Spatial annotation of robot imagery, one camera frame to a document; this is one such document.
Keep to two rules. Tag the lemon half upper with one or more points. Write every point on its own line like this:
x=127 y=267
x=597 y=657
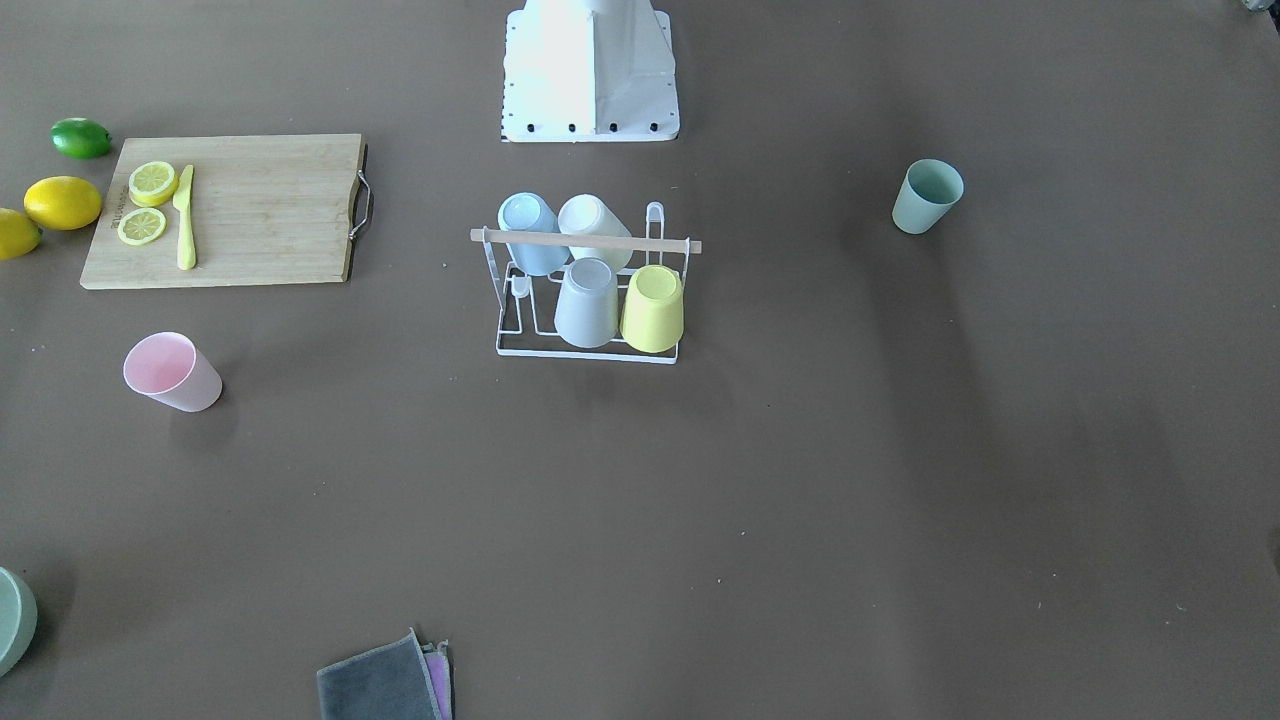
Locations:
x=152 y=184

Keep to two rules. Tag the lemon half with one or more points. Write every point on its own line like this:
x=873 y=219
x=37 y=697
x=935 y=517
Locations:
x=141 y=226
x=152 y=184

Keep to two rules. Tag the green bowl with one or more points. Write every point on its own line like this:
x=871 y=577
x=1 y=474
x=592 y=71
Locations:
x=19 y=616

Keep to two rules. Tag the grey cloth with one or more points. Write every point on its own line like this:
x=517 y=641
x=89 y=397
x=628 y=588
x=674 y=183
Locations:
x=390 y=682

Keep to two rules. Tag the lemon half lower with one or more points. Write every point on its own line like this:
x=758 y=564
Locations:
x=141 y=226

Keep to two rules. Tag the light blue cup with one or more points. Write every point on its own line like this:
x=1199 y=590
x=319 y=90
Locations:
x=527 y=212

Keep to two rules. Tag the white wire cup rack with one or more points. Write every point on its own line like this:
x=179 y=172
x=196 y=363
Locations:
x=527 y=303

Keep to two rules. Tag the green cup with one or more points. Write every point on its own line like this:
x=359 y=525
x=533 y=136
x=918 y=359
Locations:
x=930 y=188

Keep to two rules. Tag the purple cloth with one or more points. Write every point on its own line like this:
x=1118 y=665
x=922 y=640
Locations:
x=438 y=664

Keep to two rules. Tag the whole lemon far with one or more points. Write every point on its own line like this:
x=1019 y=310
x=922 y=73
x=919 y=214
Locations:
x=18 y=234

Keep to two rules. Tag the whole lemon near board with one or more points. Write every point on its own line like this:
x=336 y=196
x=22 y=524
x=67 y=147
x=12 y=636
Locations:
x=63 y=203

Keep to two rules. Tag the bamboo cutting board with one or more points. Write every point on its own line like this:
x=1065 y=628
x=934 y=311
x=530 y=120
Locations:
x=275 y=209

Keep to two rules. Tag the white cup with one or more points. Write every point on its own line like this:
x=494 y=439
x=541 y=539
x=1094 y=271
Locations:
x=587 y=214

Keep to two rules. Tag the green lime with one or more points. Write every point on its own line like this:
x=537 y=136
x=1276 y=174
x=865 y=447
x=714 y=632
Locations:
x=80 y=138

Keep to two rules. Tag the yellow plastic knife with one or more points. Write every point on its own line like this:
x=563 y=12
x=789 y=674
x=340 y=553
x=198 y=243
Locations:
x=186 y=258

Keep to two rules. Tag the grey cup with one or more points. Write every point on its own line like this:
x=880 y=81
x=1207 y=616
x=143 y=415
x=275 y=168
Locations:
x=587 y=313

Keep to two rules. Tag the yellow cup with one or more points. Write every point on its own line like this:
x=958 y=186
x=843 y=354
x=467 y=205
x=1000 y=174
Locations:
x=652 y=318

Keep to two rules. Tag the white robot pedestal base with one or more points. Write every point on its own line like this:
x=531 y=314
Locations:
x=589 y=71

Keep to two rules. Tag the pink cup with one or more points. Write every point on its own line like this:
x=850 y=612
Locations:
x=168 y=368

